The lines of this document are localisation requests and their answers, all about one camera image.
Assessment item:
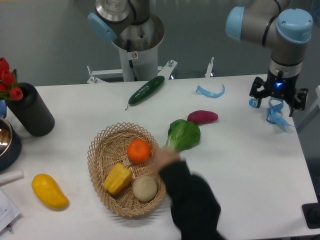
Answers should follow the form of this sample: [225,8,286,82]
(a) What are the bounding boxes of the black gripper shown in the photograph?
[249,69,309,117]

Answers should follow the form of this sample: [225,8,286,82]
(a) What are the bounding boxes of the green leafy cabbage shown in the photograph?
[165,119,201,152]

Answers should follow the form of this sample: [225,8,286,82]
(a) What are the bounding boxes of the green cucumber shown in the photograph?
[125,75,165,110]

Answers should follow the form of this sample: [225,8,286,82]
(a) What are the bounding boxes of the yellow pepper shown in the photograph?
[103,163,133,195]

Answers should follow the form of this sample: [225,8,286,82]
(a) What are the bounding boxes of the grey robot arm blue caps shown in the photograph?
[225,0,313,115]

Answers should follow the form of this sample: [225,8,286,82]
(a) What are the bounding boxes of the black sleeved forearm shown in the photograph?
[159,161,223,240]

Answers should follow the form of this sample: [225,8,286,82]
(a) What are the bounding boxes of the woven wicker basket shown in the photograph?
[87,122,166,217]

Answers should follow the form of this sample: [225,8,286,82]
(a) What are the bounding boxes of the person's hand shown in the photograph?
[153,148,181,173]

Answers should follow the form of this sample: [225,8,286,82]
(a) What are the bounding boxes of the tangled blue tape ribbon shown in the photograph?
[266,97,294,129]

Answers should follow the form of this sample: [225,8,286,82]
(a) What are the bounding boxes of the small blue tag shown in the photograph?
[249,98,258,108]

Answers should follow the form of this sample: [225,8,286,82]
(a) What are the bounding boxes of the curved blue tape strip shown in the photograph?
[194,84,226,99]

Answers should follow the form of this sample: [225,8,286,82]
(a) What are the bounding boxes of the purple sweet potato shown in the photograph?
[187,110,219,125]

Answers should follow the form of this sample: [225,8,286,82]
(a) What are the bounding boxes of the black device at table edge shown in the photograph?
[301,202,320,229]

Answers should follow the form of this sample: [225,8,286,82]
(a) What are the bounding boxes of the orange fruit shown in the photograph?
[127,139,151,163]

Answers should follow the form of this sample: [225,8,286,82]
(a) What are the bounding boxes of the beige round potato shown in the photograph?
[132,175,158,202]

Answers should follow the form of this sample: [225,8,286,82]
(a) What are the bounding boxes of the black cylindrical vase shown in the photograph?
[5,82,55,137]

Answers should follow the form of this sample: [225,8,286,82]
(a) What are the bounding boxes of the yellow mango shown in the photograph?
[31,173,69,211]

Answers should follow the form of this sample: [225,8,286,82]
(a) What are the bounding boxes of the red artificial tulips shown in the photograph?
[0,57,24,101]

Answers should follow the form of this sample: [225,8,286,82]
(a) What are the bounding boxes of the dark metal pot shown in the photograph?
[0,117,22,171]

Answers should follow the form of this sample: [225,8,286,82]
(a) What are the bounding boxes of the white paper roll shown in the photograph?
[0,169,24,186]

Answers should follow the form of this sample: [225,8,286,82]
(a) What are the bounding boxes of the white paper sheet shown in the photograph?
[0,190,21,231]

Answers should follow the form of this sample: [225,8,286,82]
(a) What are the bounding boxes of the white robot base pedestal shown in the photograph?
[87,0,165,82]

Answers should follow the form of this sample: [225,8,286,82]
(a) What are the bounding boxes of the white metal mounting frame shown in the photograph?
[87,56,215,84]

